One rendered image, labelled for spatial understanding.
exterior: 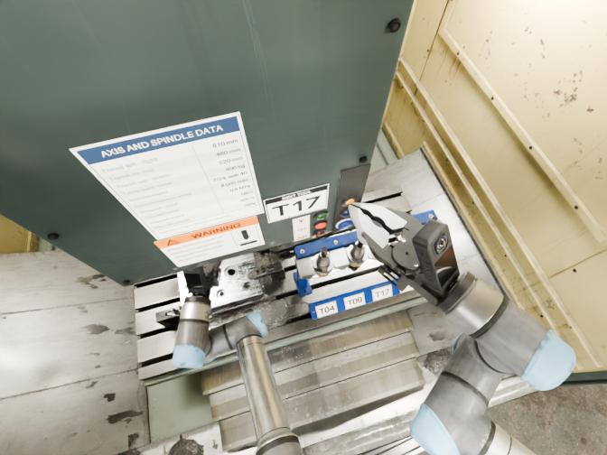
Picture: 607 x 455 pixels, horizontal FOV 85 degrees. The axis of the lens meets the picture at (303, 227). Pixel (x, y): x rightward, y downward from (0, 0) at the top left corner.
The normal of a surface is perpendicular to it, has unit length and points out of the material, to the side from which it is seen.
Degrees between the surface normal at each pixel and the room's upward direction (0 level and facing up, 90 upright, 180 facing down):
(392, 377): 8
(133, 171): 90
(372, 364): 7
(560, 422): 0
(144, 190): 90
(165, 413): 0
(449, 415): 19
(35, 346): 24
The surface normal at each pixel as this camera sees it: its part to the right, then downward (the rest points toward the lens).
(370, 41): 0.28, 0.86
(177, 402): -0.01, -0.45
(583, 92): -0.96, 0.25
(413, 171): -0.41, -0.30
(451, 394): -0.40, -0.69
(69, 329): 0.37, -0.51
